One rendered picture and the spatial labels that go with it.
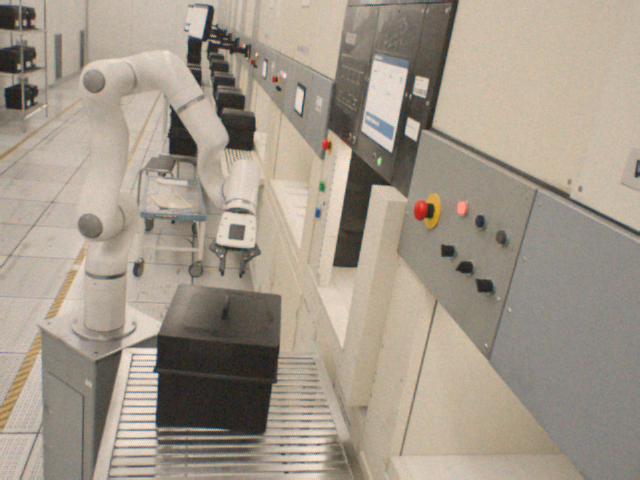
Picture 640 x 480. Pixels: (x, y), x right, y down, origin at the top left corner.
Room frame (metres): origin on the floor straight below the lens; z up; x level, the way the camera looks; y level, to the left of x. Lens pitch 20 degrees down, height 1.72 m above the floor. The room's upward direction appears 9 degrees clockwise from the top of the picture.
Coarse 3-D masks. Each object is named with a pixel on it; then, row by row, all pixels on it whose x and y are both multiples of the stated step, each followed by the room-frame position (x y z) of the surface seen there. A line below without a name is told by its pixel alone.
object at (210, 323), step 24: (192, 288) 1.42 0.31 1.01; (216, 288) 1.44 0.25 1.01; (168, 312) 1.27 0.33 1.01; (192, 312) 1.28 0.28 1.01; (216, 312) 1.30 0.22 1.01; (240, 312) 1.32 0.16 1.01; (264, 312) 1.34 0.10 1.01; (168, 336) 1.16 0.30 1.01; (192, 336) 1.17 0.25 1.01; (216, 336) 1.19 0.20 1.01; (240, 336) 1.20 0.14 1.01; (264, 336) 1.22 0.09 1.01; (168, 360) 1.16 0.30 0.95; (192, 360) 1.16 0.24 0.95; (216, 360) 1.17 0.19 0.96; (240, 360) 1.17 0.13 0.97; (264, 360) 1.18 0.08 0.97
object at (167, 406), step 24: (168, 384) 1.16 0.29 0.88; (192, 384) 1.17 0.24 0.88; (216, 384) 1.18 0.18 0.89; (240, 384) 1.18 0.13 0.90; (264, 384) 1.19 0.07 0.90; (168, 408) 1.17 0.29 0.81; (192, 408) 1.17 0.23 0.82; (216, 408) 1.18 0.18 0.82; (240, 408) 1.18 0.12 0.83; (264, 408) 1.19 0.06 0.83; (264, 432) 1.19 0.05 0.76
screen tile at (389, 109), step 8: (392, 72) 1.47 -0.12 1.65; (400, 72) 1.42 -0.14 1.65; (392, 80) 1.46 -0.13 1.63; (392, 88) 1.45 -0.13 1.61; (400, 88) 1.40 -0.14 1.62; (400, 96) 1.39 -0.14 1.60; (384, 104) 1.49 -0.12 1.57; (392, 104) 1.43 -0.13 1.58; (384, 112) 1.48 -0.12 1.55; (392, 112) 1.42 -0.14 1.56
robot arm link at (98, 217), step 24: (96, 72) 1.48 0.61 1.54; (120, 72) 1.53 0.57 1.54; (96, 96) 1.47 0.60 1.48; (120, 96) 1.52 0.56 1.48; (96, 120) 1.52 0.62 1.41; (120, 120) 1.54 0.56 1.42; (96, 144) 1.53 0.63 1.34; (120, 144) 1.55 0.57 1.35; (96, 168) 1.53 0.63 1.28; (120, 168) 1.55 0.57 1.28; (96, 192) 1.51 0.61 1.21; (96, 216) 1.48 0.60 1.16; (120, 216) 1.54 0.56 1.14; (96, 240) 1.48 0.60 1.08
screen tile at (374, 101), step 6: (378, 66) 1.60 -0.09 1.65; (378, 72) 1.59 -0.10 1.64; (372, 78) 1.63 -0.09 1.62; (378, 78) 1.58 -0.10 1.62; (384, 78) 1.52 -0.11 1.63; (372, 96) 1.60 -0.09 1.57; (378, 96) 1.55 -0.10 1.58; (372, 102) 1.59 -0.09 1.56; (378, 102) 1.54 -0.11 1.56; (372, 108) 1.59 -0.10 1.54; (378, 108) 1.53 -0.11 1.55
